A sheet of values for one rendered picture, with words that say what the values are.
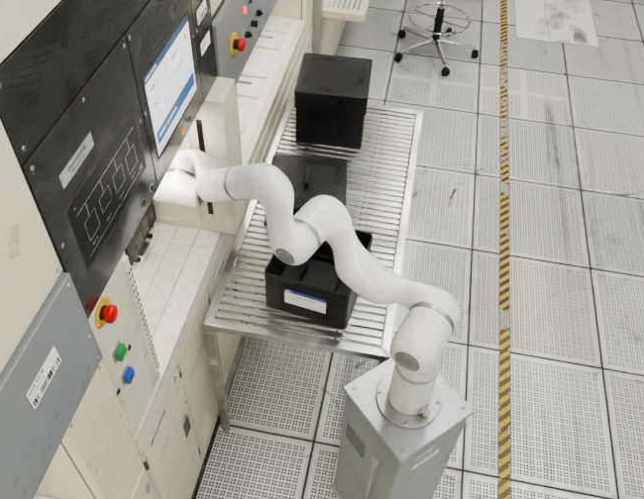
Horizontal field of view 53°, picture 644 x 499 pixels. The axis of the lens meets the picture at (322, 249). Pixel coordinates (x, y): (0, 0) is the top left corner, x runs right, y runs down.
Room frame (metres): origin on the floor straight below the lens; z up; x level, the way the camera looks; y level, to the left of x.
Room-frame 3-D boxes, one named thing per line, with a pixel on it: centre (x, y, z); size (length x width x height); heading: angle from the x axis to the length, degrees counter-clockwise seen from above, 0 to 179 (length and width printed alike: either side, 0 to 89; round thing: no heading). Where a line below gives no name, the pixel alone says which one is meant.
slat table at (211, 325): (1.77, -0.02, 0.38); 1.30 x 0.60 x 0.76; 172
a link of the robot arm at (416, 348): (0.91, -0.26, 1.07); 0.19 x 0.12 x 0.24; 151
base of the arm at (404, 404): (0.94, -0.28, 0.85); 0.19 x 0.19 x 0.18
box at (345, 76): (2.23, -0.01, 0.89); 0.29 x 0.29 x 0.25; 85
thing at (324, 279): (1.35, 0.00, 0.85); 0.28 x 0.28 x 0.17; 74
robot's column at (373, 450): (0.94, -0.28, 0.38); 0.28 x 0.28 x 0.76; 37
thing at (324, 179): (1.76, 0.07, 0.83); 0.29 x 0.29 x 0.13; 88
